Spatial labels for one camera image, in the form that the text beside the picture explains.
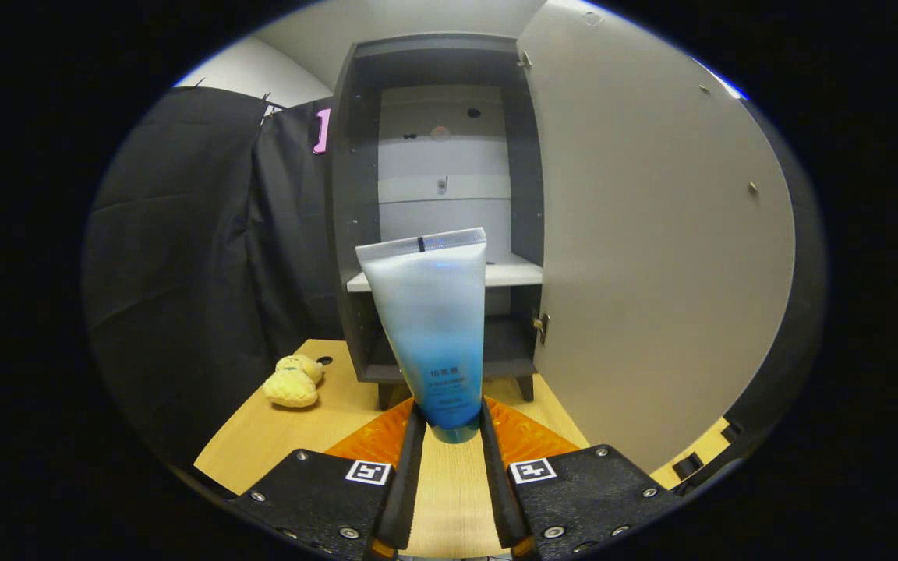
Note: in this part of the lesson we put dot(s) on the dark grey cabinet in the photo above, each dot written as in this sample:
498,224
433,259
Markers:
355,195

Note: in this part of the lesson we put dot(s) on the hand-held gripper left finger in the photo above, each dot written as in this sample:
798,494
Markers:
406,499

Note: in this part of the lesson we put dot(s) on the yellow plush toy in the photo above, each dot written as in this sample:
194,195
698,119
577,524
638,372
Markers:
291,386

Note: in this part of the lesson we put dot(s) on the beige cabinet door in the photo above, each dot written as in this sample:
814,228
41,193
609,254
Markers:
652,273

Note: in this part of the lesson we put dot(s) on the white cabinet shelf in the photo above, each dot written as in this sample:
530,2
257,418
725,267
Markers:
511,274

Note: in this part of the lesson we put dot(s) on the blue and white tube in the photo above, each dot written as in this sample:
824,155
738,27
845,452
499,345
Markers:
433,327

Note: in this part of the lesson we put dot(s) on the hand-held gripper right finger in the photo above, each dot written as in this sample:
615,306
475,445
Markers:
500,499

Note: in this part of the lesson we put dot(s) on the black backdrop cloth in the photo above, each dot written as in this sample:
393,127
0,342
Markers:
184,273

